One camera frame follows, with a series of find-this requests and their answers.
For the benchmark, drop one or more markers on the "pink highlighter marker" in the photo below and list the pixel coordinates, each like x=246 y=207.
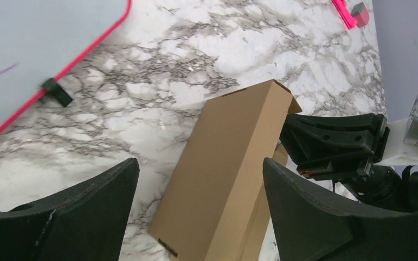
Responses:
x=348 y=19

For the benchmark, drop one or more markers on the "black whiteboard clip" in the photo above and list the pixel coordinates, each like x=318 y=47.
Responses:
x=56 y=91

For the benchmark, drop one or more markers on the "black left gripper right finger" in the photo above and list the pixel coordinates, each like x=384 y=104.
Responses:
x=313 y=223

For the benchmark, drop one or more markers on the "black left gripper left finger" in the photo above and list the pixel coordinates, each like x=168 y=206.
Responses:
x=84 y=222

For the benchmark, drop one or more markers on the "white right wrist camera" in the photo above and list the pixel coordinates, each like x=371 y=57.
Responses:
x=402 y=144

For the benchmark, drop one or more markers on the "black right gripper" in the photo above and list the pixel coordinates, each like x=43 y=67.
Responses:
x=345 y=150

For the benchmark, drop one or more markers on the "brown cardboard box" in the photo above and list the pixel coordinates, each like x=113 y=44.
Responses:
x=215 y=205

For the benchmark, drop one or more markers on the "pink eraser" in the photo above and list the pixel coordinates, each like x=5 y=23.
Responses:
x=360 y=13

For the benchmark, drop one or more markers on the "pink framed whiteboard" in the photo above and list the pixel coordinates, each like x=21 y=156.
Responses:
x=46 y=39

